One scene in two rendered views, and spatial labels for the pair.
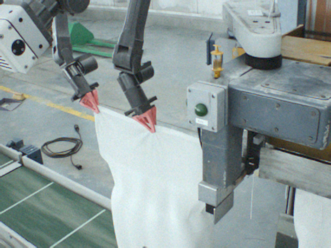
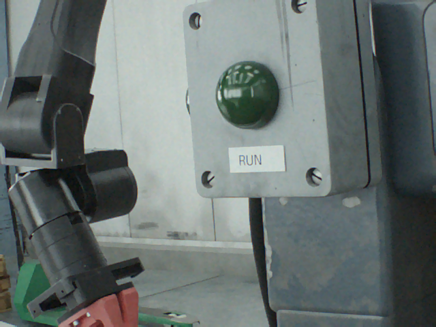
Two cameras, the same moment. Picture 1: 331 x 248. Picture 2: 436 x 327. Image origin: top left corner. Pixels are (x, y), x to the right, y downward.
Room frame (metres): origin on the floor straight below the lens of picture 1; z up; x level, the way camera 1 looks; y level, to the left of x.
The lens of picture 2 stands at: (0.41, -0.07, 1.28)
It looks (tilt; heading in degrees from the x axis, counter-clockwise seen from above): 3 degrees down; 0
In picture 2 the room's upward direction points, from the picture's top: 5 degrees counter-clockwise
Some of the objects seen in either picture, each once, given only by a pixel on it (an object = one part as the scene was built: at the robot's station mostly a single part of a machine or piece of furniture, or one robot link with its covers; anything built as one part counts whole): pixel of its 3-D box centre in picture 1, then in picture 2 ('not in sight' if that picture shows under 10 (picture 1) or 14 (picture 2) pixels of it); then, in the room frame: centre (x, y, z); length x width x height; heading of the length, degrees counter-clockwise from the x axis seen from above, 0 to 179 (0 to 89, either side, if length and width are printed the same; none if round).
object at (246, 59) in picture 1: (263, 58); not in sight; (0.92, -0.24, 1.35); 0.09 x 0.09 x 0.03
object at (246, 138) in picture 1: (247, 149); not in sight; (0.98, -0.23, 1.08); 0.03 x 0.01 x 0.13; 141
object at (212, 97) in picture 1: (207, 105); (282, 93); (0.81, -0.10, 1.29); 0.08 x 0.05 x 0.09; 51
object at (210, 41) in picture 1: (218, 52); not in sight; (1.34, -0.20, 1.25); 0.10 x 0.08 x 0.12; 166
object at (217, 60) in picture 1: (217, 61); not in sight; (0.87, -0.12, 1.37); 0.03 x 0.02 x 0.03; 51
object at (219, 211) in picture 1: (216, 204); not in sight; (0.86, -0.12, 0.98); 0.09 x 0.05 x 0.05; 141
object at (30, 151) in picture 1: (20, 152); not in sight; (2.34, 0.96, 0.35); 0.30 x 0.15 x 0.15; 51
